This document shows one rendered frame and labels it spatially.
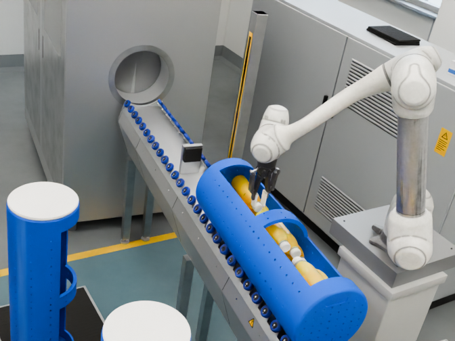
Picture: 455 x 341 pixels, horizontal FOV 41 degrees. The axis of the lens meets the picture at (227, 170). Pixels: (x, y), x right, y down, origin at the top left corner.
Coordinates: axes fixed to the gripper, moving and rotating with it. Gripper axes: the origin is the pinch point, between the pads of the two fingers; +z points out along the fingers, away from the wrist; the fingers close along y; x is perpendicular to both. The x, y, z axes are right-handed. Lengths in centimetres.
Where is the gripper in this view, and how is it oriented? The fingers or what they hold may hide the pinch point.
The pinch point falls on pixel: (258, 199)
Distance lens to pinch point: 252.7
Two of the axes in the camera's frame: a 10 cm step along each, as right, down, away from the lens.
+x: 4.0, 5.0, -7.7
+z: -1.5, 8.6, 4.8
